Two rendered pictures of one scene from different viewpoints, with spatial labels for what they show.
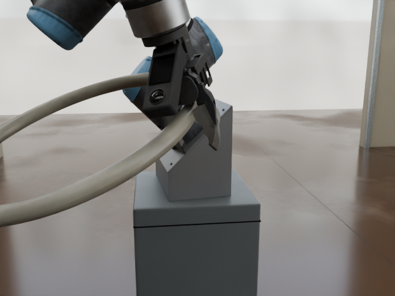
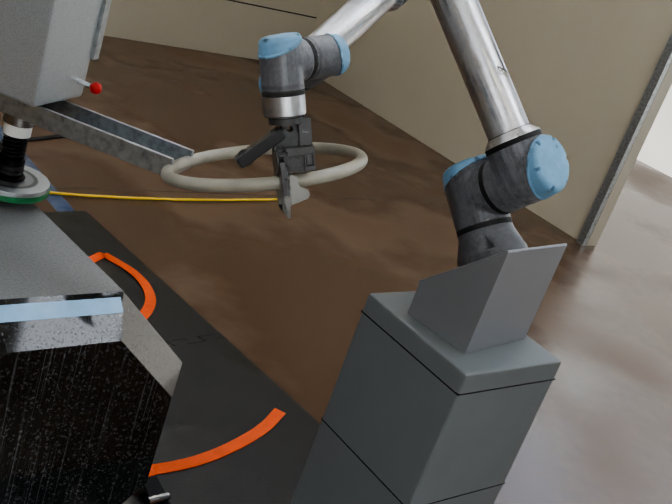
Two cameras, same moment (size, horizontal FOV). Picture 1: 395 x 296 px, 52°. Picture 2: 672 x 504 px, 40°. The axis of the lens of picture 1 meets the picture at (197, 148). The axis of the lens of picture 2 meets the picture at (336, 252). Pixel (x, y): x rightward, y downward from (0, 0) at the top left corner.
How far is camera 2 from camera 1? 1.69 m
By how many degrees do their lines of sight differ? 50
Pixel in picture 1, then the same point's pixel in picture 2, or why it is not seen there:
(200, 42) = (518, 163)
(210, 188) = (448, 328)
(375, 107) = not seen: outside the picture
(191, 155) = (446, 278)
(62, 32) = not seen: hidden behind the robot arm
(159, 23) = (266, 110)
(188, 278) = (376, 401)
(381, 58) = not seen: outside the picture
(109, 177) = (198, 182)
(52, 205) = (174, 180)
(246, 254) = (430, 421)
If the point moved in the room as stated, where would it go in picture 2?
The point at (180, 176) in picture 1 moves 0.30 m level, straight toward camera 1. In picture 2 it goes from (427, 294) to (337, 293)
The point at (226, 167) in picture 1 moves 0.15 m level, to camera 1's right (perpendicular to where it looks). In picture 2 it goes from (473, 317) to (510, 350)
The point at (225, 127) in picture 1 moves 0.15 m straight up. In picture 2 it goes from (491, 270) to (514, 216)
